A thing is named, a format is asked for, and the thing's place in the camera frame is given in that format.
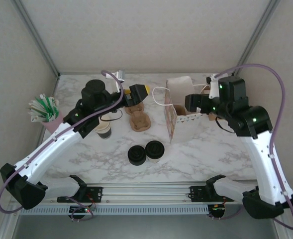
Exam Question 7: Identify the white paper bag with handles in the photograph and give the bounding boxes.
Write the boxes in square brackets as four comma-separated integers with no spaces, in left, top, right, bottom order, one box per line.
[152,76,209,144]

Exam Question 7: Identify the paper cup with black lid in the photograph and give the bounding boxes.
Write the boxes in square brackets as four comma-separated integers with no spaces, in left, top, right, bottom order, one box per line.
[145,140,165,164]

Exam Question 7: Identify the stack of paper cups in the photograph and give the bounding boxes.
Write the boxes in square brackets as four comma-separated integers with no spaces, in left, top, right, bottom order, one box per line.
[96,115,112,140]

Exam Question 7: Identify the pink cup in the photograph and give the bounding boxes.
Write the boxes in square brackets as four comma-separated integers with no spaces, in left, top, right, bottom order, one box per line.
[41,112,68,134]

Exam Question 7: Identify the green and white stirrer sticks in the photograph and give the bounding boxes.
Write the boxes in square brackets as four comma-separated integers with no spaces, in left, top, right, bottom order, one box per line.
[27,92,60,123]

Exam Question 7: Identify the black lidded cup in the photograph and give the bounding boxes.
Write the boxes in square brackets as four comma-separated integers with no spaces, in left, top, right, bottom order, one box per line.
[127,145,147,167]

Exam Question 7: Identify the circuit board with lights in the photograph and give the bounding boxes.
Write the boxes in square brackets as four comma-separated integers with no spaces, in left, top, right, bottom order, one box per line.
[209,204,227,218]
[69,205,92,215]

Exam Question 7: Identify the aluminium back rail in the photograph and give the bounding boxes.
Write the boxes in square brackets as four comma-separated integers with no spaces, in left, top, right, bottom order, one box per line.
[58,71,234,76]

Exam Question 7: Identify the aluminium frame post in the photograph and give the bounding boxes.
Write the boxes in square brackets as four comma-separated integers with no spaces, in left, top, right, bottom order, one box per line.
[11,0,61,78]
[231,0,283,78]

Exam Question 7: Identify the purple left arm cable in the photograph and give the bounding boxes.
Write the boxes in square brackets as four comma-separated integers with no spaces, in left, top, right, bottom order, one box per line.
[0,70,124,222]

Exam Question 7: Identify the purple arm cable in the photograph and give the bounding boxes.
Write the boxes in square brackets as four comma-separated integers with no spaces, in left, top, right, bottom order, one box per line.
[205,63,293,231]
[0,70,124,222]

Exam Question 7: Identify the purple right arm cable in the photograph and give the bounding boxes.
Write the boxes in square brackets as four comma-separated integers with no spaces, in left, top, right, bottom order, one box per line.
[205,63,293,231]

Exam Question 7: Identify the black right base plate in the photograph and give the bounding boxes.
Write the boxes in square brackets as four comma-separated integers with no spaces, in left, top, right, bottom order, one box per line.
[190,185,235,202]

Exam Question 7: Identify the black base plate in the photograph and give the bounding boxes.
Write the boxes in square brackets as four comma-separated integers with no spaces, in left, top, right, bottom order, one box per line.
[56,186,103,203]
[190,185,235,202]

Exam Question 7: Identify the aluminium mounting rail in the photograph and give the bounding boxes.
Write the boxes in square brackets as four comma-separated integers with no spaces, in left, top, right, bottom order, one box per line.
[40,183,259,206]

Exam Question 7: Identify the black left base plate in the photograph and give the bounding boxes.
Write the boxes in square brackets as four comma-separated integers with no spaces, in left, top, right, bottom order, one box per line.
[56,186,103,203]

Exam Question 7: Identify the grey slotted cable duct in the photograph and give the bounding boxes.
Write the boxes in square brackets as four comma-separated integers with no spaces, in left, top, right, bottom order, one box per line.
[19,205,210,215]

